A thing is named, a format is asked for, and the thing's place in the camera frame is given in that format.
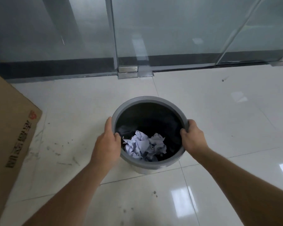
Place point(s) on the person's left hand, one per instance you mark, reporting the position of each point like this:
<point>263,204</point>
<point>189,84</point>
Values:
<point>106,145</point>

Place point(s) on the person's right hand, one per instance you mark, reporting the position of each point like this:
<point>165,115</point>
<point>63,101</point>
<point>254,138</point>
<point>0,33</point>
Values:
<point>195,138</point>

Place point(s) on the person's left thumb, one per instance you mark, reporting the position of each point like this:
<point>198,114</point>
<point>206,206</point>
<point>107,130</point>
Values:
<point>118,141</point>

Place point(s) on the person's right thumb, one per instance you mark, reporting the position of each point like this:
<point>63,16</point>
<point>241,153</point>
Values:
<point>184,138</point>

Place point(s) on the grey round trash bin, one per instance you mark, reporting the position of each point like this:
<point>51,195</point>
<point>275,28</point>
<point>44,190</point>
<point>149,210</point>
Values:
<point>153,165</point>

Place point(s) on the person's right forearm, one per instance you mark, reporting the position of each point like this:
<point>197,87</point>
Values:
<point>245,188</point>

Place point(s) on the person's left forearm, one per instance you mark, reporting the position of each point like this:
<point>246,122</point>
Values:
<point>68,197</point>

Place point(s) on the crumpled white paper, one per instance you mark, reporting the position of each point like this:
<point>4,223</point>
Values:
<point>145,145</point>

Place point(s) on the black trash bag liner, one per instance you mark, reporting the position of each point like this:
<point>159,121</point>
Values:
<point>153,120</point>

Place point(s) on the metal door floor hinge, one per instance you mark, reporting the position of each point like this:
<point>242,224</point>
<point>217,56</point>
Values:
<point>135,73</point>

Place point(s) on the brown cardboard box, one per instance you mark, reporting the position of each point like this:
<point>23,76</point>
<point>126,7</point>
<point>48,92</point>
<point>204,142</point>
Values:
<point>8,143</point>

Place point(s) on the glass door panel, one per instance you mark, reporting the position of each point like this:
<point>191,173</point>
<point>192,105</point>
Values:
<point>165,30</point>

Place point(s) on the frosted glass partition panel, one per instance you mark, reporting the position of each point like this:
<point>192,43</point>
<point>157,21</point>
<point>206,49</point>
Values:
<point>49,28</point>

